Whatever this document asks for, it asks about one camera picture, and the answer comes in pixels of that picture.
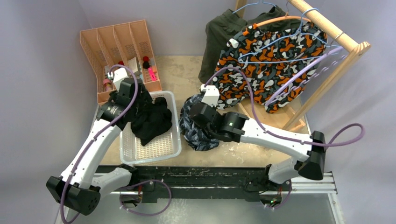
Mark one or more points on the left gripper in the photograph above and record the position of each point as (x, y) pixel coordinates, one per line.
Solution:
(144, 98)

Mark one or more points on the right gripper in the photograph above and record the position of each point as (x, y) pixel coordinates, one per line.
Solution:
(215, 109)

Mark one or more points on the dark leaf print shorts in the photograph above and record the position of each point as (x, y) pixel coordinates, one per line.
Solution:
(193, 134)

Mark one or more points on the black shorts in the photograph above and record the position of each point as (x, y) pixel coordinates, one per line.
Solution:
(149, 117)

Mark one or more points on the peach plastic desk organizer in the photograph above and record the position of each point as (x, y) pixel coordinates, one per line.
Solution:
(116, 44)

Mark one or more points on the white plastic basket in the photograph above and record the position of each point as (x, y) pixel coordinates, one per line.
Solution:
(162, 147)

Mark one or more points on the orange camouflage shorts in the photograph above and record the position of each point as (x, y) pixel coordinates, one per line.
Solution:
(268, 66)

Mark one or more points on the orange hanger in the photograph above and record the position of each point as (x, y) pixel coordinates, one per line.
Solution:
(282, 18)

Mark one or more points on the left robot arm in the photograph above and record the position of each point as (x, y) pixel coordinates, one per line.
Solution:
(77, 188)

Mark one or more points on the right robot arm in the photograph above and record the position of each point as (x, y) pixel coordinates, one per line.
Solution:
(307, 156)

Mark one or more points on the olive green shorts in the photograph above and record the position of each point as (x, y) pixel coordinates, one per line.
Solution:
(220, 29)

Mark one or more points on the pink small bottle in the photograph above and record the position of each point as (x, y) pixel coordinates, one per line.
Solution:
(107, 83)

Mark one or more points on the white medicine box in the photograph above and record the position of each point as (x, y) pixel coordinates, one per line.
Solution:
(134, 65)

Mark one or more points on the pink highlighter marker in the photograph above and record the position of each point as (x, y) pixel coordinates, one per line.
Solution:
(152, 74)

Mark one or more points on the red black marker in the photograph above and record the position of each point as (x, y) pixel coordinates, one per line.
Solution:
(146, 62)

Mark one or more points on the wooden clothes rack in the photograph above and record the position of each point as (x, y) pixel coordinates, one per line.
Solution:
(354, 52)

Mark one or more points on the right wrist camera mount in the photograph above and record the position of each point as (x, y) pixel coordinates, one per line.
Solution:
(211, 95)

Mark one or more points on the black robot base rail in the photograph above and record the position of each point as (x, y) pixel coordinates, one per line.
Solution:
(249, 184)

